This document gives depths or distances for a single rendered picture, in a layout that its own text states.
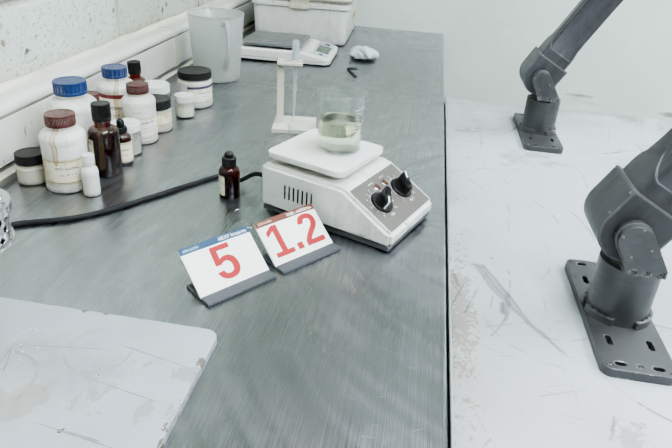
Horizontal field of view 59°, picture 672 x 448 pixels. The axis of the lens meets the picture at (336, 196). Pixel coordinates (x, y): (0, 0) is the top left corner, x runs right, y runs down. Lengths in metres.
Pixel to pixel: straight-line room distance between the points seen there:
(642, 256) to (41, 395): 0.55
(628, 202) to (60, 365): 0.54
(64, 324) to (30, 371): 0.06
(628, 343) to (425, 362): 0.21
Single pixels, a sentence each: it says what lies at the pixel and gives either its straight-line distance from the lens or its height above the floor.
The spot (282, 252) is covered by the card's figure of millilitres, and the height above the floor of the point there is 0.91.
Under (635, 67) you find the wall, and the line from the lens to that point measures 2.33.
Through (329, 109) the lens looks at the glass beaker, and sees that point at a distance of 0.77.
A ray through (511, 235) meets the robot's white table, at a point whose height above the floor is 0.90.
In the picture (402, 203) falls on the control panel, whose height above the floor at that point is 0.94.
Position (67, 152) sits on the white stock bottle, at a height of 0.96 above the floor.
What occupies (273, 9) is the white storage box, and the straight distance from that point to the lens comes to 1.87.
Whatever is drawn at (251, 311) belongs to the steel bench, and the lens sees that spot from 0.64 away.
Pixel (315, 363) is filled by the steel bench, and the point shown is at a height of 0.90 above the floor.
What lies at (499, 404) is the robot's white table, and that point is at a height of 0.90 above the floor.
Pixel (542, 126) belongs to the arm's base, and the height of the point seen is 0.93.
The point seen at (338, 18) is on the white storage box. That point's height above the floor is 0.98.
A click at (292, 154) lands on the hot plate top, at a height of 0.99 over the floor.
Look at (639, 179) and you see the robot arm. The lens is 0.64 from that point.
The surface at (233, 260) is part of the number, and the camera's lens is 0.69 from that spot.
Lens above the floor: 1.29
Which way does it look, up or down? 26 degrees down
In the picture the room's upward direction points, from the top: 4 degrees clockwise
